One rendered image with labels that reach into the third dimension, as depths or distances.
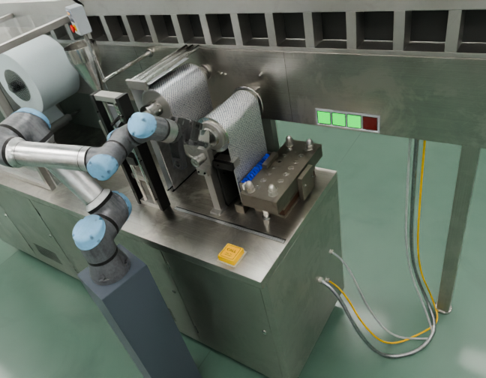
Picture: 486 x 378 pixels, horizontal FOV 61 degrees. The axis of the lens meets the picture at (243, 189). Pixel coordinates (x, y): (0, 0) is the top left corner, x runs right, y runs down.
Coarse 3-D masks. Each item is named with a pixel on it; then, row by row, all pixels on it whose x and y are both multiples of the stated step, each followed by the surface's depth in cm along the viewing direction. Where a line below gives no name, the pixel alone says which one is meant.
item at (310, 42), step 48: (0, 0) 241; (48, 0) 210; (96, 0) 190; (144, 0) 175; (192, 0) 162; (240, 0) 151; (288, 0) 141; (336, 0) 132; (384, 0) 124; (432, 0) 118; (480, 0) 112; (240, 48) 163; (288, 48) 152; (336, 48) 142; (384, 48) 135; (432, 48) 128; (480, 48) 122
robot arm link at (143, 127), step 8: (136, 112) 122; (144, 112) 125; (128, 120) 124; (136, 120) 122; (144, 120) 121; (152, 120) 123; (160, 120) 127; (128, 128) 123; (136, 128) 122; (144, 128) 121; (152, 128) 123; (160, 128) 126; (168, 128) 129; (136, 136) 123; (144, 136) 124; (152, 136) 125; (160, 136) 128
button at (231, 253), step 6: (228, 246) 153; (234, 246) 152; (222, 252) 151; (228, 252) 150; (234, 252) 150; (240, 252) 150; (222, 258) 149; (228, 258) 148; (234, 258) 148; (234, 264) 148
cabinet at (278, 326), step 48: (0, 192) 246; (336, 192) 185; (48, 240) 253; (336, 240) 199; (192, 288) 180; (240, 288) 156; (288, 288) 161; (336, 288) 216; (192, 336) 219; (240, 336) 184; (288, 336) 172
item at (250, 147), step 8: (256, 120) 165; (248, 128) 162; (256, 128) 167; (240, 136) 158; (248, 136) 163; (256, 136) 168; (264, 136) 173; (232, 144) 155; (240, 144) 159; (248, 144) 164; (256, 144) 169; (264, 144) 174; (232, 152) 156; (240, 152) 160; (248, 152) 165; (256, 152) 171; (264, 152) 176; (240, 160) 161; (248, 160) 166; (256, 160) 172; (240, 168) 163; (248, 168) 168; (240, 176) 164
